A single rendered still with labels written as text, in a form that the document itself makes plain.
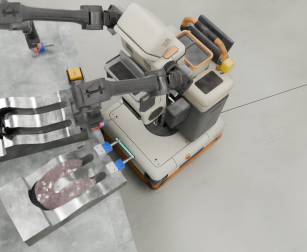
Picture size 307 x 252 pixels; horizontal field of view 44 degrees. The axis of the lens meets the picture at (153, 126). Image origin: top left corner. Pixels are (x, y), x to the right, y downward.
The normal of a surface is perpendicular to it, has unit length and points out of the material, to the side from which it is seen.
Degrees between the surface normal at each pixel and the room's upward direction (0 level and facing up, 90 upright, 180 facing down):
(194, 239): 0
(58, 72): 0
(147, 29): 42
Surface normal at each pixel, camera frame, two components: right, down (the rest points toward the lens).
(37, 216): 0.07, -0.46
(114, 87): 0.79, -0.21
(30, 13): 0.69, 0.11
